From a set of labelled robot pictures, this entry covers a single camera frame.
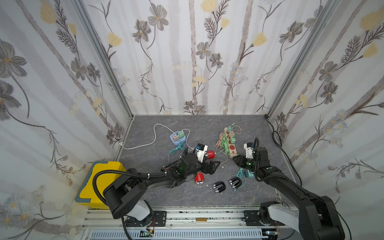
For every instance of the black shaver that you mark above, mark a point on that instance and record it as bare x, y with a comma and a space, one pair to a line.
219, 187
235, 183

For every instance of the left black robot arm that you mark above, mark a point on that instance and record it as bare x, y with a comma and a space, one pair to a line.
123, 194

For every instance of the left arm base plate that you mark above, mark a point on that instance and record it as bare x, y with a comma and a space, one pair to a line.
154, 219

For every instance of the teal charger end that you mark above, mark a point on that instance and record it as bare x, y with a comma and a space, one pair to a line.
248, 174

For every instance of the blue round power cube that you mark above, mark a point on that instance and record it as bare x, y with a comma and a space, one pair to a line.
178, 138

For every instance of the beige power strip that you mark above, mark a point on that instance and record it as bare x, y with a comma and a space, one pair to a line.
229, 142

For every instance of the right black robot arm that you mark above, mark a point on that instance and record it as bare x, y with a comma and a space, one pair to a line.
314, 217

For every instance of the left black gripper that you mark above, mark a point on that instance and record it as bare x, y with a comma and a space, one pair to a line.
211, 171

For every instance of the red shaver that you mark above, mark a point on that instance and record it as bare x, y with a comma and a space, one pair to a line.
210, 154
199, 179

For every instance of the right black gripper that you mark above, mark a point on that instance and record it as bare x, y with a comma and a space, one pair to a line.
245, 162

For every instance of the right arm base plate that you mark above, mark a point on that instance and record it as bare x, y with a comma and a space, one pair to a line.
252, 219

